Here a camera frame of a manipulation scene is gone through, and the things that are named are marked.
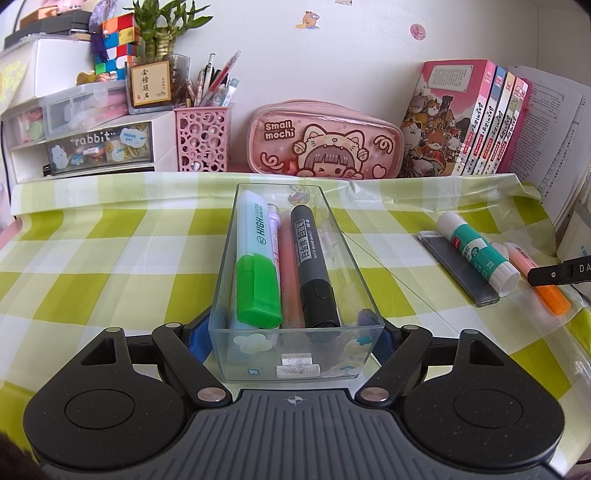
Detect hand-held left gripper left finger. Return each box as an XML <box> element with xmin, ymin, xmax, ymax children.
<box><xmin>81</xmin><ymin>316</ymin><xmax>233</xmax><ymax>407</ymax></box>

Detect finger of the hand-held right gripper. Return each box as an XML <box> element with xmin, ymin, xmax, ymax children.
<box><xmin>527</xmin><ymin>264</ymin><xmax>571</xmax><ymax>287</ymax></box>

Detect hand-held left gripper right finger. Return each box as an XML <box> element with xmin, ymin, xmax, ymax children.
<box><xmin>355</xmin><ymin>323</ymin><xmax>507</xmax><ymax>407</ymax></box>

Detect orange highlighter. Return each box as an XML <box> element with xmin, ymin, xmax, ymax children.
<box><xmin>503</xmin><ymin>241</ymin><xmax>572</xmax><ymax>316</ymax></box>

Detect clear plastic box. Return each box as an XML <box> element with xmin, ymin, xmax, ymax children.
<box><xmin>209</xmin><ymin>183</ymin><xmax>385</xmax><ymax>381</ymax></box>

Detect green white glue stick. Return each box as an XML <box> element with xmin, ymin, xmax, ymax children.
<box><xmin>436</xmin><ymin>211</ymin><xmax>521</xmax><ymax>296</ymax></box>

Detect green highlighter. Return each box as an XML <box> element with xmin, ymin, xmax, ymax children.
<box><xmin>235</xmin><ymin>189</ymin><xmax>283</xmax><ymax>329</ymax></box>

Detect black marker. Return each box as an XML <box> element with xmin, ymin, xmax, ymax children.
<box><xmin>290</xmin><ymin>204</ymin><xmax>341</xmax><ymax>329</ymax></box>

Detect pink highlighter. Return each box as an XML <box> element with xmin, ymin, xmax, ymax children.
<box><xmin>277</xmin><ymin>222</ymin><xmax>303</xmax><ymax>329</ymax></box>

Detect purple pen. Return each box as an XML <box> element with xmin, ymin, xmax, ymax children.
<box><xmin>267</xmin><ymin>203</ymin><xmax>282</xmax><ymax>278</ymax></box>

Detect light blue pen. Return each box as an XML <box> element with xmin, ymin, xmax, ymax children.
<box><xmin>228</xmin><ymin>309</ymin><xmax>278</xmax><ymax>344</ymax></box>

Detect grey pencil lead case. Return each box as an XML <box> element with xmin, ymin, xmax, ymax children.
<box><xmin>417</xmin><ymin>231</ymin><xmax>501</xmax><ymax>308</ymax></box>

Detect green checkered tablecloth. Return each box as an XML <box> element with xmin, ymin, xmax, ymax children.
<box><xmin>0</xmin><ymin>171</ymin><xmax>591</xmax><ymax>462</ymax></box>

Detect stack of printed papers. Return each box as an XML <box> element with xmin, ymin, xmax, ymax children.
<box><xmin>510</xmin><ymin>65</ymin><xmax>591</xmax><ymax>232</ymax></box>

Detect pink spine book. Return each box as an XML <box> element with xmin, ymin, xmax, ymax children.
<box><xmin>482</xmin><ymin>76</ymin><xmax>532</xmax><ymax>175</ymax></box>

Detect cream spine book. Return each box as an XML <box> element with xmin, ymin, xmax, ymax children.
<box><xmin>473</xmin><ymin>70</ymin><xmax>518</xmax><ymax>175</ymax></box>

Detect blue spine book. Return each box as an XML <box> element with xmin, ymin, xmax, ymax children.
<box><xmin>462</xmin><ymin>65</ymin><xmax>509</xmax><ymax>176</ymax></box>

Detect book with illustrated cover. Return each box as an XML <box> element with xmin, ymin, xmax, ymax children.
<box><xmin>399</xmin><ymin>59</ymin><xmax>498</xmax><ymax>178</ymax></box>

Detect pink perforated pen holder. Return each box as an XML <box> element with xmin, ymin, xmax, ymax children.
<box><xmin>174</xmin><ymin>104</ymin><xmax>235</xmax><ymax>173</ymax></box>

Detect pink cartoon pencil case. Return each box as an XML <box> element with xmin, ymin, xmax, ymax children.
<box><xmin>246</xmin><ymin>100</ymin><xmax>402</xmax><ymax>179</ymax></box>

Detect white drawer organizer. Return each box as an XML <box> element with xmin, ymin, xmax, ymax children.
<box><xmin>0</xmin><ymin>83</ymin><xmax>178</xmax><ymax>185</ymax></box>

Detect bunch of pens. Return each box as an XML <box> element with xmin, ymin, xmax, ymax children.
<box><xmin>185</xmin><ymin>50</ymin><xmax>242</xmax><ymax>109</ymax></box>

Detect glass vase with label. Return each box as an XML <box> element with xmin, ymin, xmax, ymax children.
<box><xmin>126</xmin><ymin>53</ymin><xmax>191</xmax><ymax>115</ymax></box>

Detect multicoloured puzzle cube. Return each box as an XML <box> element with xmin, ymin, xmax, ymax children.
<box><xmin>95</xmin><ymin>44</ymin><xmax>141</xmax><ymax>77</ymax></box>
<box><xmin>102</xmin><ymin>13</ymin><xmax>140</xmax><ymax>47</ymax></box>

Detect white storage box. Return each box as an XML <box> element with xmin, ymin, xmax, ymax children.
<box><xmin>0</xmin><ymin>37</ymin><xmax>100</xmax><ymax>112</ymax></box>

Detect purple tassel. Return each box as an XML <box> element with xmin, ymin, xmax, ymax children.
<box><xmin>89</xmin><ymin>0</ymin><xmax>118</xmax><ymax>63</ymax></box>

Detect lucky bamboo plant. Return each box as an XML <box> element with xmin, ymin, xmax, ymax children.
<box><xmin>122</xmin><ymin>0</ymin><xmax>211</xmax><ymax>63</ymax></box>

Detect black flat boxes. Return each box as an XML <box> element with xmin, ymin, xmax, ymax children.
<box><xmin>4</xmin><ymin>9</ymin><xmax>93</xmax><ymax>49</ymax></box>

